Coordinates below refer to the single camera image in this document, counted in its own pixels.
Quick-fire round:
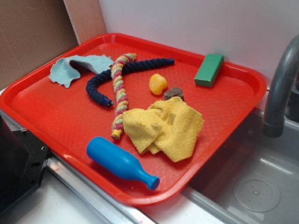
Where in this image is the green wooden block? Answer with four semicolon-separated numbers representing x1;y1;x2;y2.
194;54;224;87

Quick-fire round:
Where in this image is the yellow plastic toy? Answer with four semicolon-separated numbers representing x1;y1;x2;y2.
149;74;168;95

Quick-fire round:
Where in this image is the light blue cloth scrap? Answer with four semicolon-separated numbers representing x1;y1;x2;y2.
49;55;114;88

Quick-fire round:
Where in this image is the brown cardboard sheet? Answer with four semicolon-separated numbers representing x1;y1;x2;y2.
0;0;78;89

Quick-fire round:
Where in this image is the multicolour twisted rope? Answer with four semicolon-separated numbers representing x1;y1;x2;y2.
110;53;138;140

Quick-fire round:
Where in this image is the red plastic tray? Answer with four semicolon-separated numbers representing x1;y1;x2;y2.
0;34;267;206

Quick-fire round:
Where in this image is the dark blue rope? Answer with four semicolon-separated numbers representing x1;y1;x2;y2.
85;58;175;108

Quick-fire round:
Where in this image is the brown rock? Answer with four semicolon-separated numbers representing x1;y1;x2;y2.
164;86;185;101

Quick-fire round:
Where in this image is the yellow cloth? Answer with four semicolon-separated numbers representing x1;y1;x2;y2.
123;97;205;162

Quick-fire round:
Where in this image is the blue plastic bottle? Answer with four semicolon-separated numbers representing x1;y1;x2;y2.
86;137;160;190

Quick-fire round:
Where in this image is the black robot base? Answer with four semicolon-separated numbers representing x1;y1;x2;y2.
0;118;49;215

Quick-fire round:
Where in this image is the grey faucet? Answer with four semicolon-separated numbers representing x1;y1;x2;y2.
262;35;299;138

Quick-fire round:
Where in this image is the light wooden board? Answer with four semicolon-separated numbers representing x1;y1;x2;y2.
64;0;107;44

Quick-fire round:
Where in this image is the grey sink basin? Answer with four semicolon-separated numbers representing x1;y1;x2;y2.
183;109;299;224

